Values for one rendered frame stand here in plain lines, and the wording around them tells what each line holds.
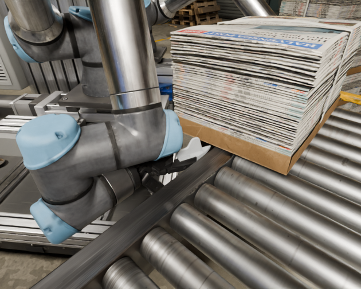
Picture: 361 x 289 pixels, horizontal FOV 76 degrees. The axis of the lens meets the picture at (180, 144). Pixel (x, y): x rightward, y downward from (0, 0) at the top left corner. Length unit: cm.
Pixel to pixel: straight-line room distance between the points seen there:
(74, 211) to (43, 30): 44
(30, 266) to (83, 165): 113
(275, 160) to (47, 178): 37
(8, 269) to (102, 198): 111
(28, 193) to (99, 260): 112
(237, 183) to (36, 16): 54
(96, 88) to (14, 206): 85
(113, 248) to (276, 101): 34
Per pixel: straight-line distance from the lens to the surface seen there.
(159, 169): 47
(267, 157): 47
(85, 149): 33
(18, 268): 146
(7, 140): 86
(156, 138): 34
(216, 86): 48
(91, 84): 76
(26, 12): 63
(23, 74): 112
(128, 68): 33
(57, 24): 70
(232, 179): 46
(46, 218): 39
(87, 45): 73
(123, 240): 37
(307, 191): 49
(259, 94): 43
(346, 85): 198
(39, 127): 34
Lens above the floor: 111
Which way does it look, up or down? 35 degrees down
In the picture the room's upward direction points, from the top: straight up
